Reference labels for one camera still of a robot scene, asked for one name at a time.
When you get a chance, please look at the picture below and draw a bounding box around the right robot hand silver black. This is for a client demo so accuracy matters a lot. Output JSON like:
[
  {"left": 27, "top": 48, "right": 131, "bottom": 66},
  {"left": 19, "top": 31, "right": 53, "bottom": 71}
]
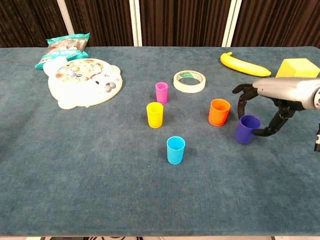
[{"left": 231, "top": 76, "right": 320, "bottom": 137}]

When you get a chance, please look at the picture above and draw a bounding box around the dark blue plastic cup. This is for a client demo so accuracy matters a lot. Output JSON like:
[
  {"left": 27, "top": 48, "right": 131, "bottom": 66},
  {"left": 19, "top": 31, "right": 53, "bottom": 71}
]
[{"left": 234, "top": 114, "right": 262, "bottom": 145}]

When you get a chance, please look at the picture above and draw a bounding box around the magenta plastic cup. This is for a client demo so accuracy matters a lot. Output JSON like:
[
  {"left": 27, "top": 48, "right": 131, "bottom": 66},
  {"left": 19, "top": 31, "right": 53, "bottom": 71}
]
[{"left": 155, "top": 82, "right": 169, "bottom": 105}]

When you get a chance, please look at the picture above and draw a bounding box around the light blue plastic cup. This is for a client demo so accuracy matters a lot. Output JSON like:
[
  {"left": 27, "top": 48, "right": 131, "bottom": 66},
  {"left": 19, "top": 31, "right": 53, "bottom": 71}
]
[{"left": 166, "top": 136, "right": 186, "bottom": 166}]

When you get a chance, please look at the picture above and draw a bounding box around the yellow plastic cup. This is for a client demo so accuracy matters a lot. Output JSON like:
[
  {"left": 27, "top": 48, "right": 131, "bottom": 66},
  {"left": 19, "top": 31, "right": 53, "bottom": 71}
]
[{"left": 146, "top": 101, "right": 164, "bottom": 129}]

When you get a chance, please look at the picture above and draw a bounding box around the yellow foam cube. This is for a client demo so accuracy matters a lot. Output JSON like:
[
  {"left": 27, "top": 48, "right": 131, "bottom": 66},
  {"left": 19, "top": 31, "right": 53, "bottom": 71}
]
[{"left": 275, "top": 58, "right": 320, "bottom": 79}]

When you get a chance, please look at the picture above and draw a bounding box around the yellow banana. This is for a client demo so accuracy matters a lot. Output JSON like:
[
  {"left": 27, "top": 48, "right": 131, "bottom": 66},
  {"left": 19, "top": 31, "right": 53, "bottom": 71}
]
[{"left": 219, "top": 51, "right": 272, "bottom": 78}]

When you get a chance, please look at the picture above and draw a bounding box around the dark ribbed partition panel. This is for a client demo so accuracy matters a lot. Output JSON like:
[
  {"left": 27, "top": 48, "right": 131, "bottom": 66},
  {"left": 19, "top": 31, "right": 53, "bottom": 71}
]
[
  {"left": 222, "top": 0, "right": 320, "bottom": 48},
  {"left": 56, "top": 0, "right": 140, "bottom": 48},
  {"left": 0, "top": 0, "right": 76, "bottom": 48},
  {"left": 129, "top": 0, "right": 242, "bottom": 48}
]

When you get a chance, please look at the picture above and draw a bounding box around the orange plastic cup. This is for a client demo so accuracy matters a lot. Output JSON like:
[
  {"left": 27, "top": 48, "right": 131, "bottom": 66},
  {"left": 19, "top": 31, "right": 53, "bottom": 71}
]
[{"left": 208, "top": 98, "right": 231, "bottom": 127}]

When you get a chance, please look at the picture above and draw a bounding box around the masking tape roll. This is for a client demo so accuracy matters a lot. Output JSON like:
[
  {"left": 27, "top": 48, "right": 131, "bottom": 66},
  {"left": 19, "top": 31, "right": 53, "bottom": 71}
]
[{"left": 173, "top": 70, "right": 207, "bottom": 94}]

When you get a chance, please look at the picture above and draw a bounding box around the white fish toy board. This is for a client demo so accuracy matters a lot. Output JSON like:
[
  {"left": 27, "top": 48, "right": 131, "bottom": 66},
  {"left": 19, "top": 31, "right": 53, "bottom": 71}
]
[{"left": 42, "top": 56, "right": 124, "bottom": 110}]

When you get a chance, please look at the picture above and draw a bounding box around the teal snack bag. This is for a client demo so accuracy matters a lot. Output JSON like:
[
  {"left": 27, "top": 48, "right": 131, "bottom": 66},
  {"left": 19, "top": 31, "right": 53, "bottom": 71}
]
[{"left": 34, "top": 32, "right": 91, "bottom": 71}]

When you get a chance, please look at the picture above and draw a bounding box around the blue carpet table cover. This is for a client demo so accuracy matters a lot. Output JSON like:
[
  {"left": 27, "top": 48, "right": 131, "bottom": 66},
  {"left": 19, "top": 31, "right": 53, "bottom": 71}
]
[{"left": 0, "top": 46, "right": 320, "bottom": 237}]

